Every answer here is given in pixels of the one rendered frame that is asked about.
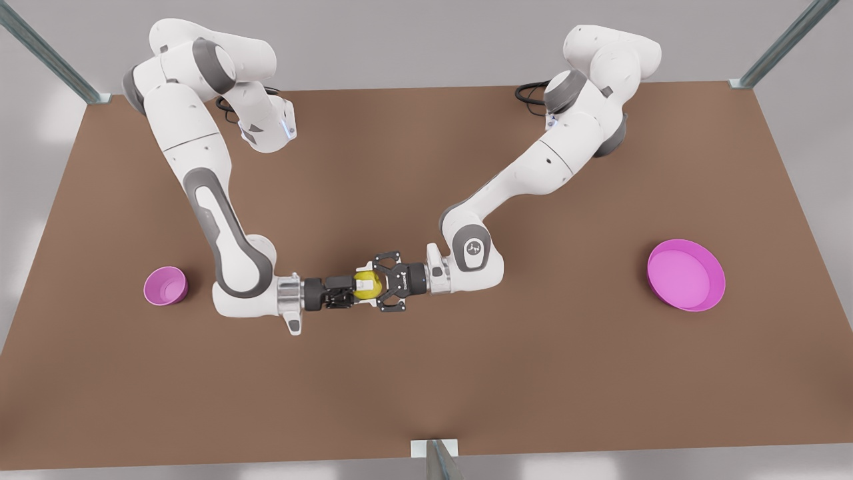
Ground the yellow-green apple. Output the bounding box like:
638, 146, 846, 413
353, 269, 384, 301

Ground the small pink bowl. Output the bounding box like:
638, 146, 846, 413
143, 266, 189, 307

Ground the pink round plate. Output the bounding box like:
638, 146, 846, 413
647, 239, 726, 313

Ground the silver frame post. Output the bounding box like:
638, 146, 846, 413
0, 0, 111, 105
729, 0, 842, 90
411, 439, 462, 480

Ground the black cable loop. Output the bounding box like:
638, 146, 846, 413
514, 81, 552, 118
215, 85, 282, 125

